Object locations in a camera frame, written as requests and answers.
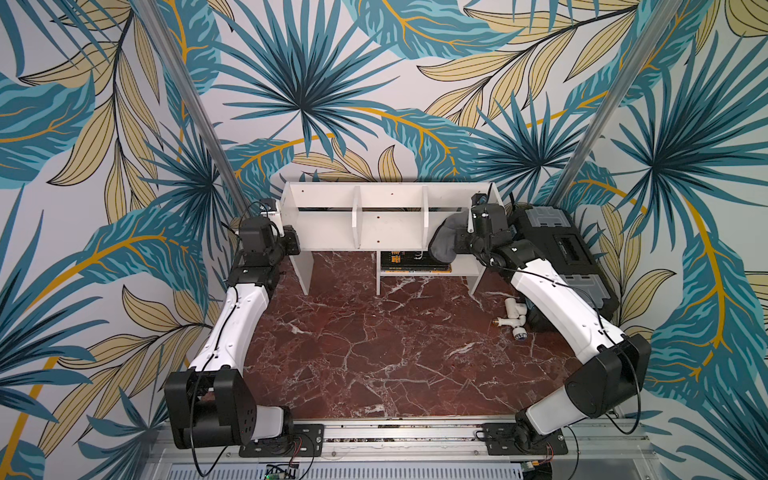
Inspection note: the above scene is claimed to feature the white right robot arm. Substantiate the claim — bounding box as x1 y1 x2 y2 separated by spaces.
469 203 651 455

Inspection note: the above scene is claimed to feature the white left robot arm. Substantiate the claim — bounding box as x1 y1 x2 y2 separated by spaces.
164 207 301 455

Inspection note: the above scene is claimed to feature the white wooden bookshelf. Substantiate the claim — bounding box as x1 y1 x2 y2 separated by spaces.
279 182 503 294

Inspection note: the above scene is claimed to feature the black plastic toolbox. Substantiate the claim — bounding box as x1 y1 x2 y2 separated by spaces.
507 204 619 320

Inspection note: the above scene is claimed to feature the white PVC pipe fitting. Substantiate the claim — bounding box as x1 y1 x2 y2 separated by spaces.
493 297 528 341

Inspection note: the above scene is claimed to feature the black yellow tool tray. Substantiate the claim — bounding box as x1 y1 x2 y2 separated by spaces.
380 251 452 273

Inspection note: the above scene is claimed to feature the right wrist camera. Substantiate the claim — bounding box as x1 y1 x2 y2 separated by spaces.
471 192 489 208

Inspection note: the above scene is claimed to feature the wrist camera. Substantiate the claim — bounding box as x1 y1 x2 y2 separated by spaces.
471 192 489 208
257 198 282 229

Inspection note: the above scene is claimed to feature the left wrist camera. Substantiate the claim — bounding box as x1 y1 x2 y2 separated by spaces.
257 198 282 229

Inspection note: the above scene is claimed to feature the left aluminium corner post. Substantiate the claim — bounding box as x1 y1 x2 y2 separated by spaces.
134 0 249 216

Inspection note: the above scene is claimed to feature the aluminium corner post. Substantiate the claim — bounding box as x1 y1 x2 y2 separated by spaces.
134 0 249 216
546 0 682 206

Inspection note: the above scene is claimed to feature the right aluminium corner post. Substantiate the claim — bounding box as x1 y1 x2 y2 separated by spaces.
546 0 682 206

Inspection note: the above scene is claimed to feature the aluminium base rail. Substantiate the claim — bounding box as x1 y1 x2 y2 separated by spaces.
141 416 666 479

